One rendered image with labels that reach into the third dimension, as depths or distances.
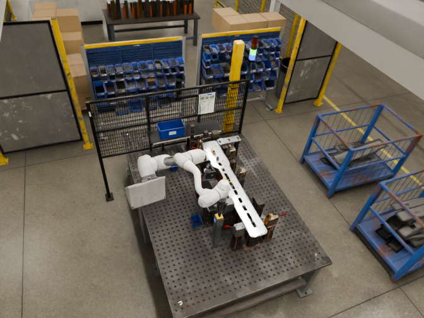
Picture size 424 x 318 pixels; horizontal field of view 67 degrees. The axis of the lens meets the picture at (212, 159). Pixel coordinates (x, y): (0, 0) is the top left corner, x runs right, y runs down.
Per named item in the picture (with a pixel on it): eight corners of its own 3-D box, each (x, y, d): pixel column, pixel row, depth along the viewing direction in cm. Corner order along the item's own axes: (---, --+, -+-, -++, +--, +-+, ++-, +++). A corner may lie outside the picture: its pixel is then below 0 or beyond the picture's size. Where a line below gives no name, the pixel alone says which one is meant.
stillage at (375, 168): (358, 148, 555) (382, 102, 489) (391, 181, 502) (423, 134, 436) (299, 161, 519) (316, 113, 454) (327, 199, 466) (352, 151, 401)
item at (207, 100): (214, 112, 405) (216, 91, 384) (197, 115, 398) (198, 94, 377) (213, 111, 406) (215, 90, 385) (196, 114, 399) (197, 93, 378)
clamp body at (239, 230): (241, 249, 318) (247, 228, 293) (231, 252, 315) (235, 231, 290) (237, 241, 324) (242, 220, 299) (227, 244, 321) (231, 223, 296)
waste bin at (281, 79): (301, 100, 652) (312, 67, 602) (280, 104, 636) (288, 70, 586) (288, 88, 685) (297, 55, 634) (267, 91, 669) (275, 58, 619)
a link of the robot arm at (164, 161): (148, 158, 355) (164, 153, 369) (151, 171, 356) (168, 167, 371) (189, 149, 297) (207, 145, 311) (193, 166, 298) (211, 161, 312)
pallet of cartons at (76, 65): (97, 112, 575) (85, 57, 503) (48, 122, 546) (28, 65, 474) (84, 79, 651) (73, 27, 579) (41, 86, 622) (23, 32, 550)
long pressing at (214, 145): (270, 232, 301) (271, 231, 299) (249, 239, 294) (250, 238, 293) (216, 140, 391) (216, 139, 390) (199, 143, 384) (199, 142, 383)
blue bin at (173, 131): (185, 135, 386) (185, 127, 377) (159, 139, 377) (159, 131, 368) (181, 127, 397) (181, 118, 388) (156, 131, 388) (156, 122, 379)
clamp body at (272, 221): (274, 239, 330) (282, 217, 304) (261, 243, 325) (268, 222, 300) (269, 230, 336) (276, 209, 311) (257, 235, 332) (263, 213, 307)
